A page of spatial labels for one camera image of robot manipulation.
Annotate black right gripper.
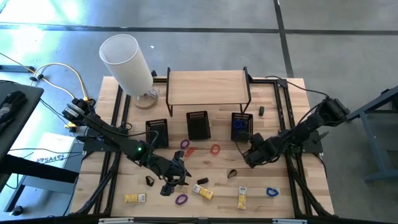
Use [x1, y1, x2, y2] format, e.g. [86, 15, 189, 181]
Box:
[244, 141, 279, 169]

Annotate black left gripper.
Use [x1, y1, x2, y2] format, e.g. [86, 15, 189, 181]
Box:
[149, 150, 191, 197]

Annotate yellow crayon box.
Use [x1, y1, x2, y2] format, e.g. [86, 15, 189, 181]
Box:
[237, 186, 248, 210]
[124, 193, 147, 204]
[192, 184, 215, 200]

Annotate black desk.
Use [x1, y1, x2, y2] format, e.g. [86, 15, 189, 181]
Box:
[0, 79, 80, 217]

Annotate black plastic mesh basket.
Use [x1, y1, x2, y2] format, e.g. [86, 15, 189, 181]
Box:
[145, 118, 170, 149]
[185, 110, 212, 141]
[230, 112, 254, 142]

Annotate white label plate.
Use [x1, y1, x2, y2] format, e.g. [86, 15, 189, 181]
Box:
[98, 217, 135, 224]
[272, 218, 308, 224]

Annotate wooden shelf riser black legs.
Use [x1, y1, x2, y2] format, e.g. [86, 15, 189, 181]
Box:
[165, 66, 252, 118]

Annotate white shade table lamp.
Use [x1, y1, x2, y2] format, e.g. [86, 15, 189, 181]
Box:
[98, 33, 161, 110]

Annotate white printed cardboard box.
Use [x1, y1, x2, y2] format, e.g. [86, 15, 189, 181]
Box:
[29, 132, 78, 171]

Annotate black glove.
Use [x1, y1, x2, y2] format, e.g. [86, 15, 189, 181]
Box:
[0, 90, 28, 134]

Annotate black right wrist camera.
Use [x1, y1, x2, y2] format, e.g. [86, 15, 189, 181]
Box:
[251, 133, 265, 146]

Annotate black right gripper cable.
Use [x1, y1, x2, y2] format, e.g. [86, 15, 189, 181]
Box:
[234, 132, 253, 156]

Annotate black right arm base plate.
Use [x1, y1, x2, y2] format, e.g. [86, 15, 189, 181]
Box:
[277, 128, 330, 156]

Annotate black aluminium extrusion frame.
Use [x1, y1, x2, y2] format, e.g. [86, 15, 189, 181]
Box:
[70, 70, 336, 224]

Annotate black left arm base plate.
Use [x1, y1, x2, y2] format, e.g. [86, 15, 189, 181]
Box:
[76, 134, 129, 154]

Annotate black power cable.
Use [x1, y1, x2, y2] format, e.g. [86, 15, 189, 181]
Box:
[266, 75, 330, 100]

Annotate yellow extension cable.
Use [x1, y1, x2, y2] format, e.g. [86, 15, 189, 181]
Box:
[30, 62, 94, 105]
[0, 52, 78, 130]

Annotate grey blue metal table frame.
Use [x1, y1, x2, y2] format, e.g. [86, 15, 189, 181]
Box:
[343, 85, 398, 184]

